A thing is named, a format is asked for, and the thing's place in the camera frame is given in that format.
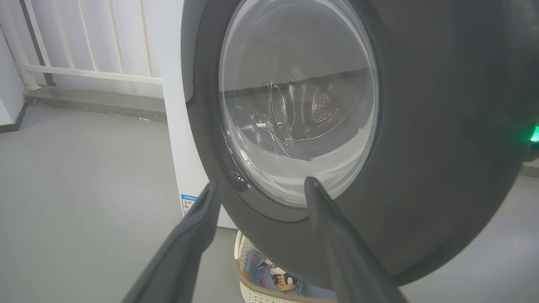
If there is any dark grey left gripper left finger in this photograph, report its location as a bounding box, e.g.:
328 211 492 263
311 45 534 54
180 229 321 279
122 181 221 303

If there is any white metal railing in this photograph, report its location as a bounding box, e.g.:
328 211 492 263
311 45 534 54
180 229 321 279
0 0 165 91

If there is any blue garment with orange print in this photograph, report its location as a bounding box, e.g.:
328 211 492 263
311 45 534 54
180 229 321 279
243 249 337 300

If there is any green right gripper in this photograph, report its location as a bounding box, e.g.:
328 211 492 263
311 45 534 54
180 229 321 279
524 124 539 163

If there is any dark round washing machine door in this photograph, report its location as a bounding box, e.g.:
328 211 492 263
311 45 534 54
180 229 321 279
181 0 539 291

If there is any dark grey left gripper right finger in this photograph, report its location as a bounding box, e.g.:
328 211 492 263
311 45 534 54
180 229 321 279
304 177 407 303

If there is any steel washing machine drum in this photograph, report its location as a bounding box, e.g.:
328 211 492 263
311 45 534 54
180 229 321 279
236 69 375 160

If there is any cream perforated laundry basket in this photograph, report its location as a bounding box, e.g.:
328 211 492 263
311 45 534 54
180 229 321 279
234 229 337 303

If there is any blue energy label sticker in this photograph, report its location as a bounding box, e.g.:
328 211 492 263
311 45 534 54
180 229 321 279
181 194 197 216

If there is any white washing machine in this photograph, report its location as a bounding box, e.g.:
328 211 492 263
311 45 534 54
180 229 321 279
158 0 237 230

